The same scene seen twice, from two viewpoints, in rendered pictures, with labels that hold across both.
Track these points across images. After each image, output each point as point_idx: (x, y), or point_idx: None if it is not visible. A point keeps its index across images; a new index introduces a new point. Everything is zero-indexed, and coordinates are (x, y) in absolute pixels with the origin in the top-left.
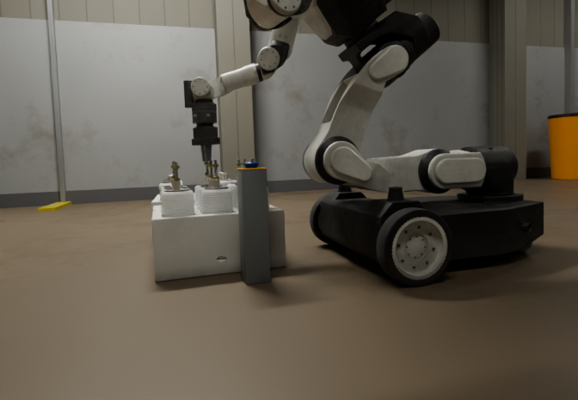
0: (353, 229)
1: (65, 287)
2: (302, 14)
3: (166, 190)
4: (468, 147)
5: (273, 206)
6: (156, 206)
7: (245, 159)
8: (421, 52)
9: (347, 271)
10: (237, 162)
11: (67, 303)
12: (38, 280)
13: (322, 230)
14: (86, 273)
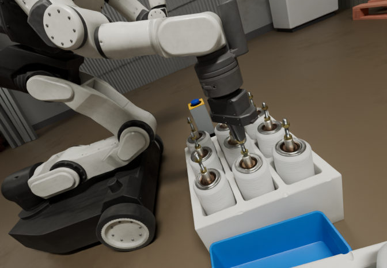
0: (153, 161)
1: (334, 133)
2: (85, 8)
3: (260, 108)
4: (34, 165)
5: (188, 159)
6: (331, 170)
7: (190, 132)
8: None
9: (170, 171)
10: (198, 156)
11: (306, 121)
12: (385, 138)
13: (151, 211)
14: (353, 153)
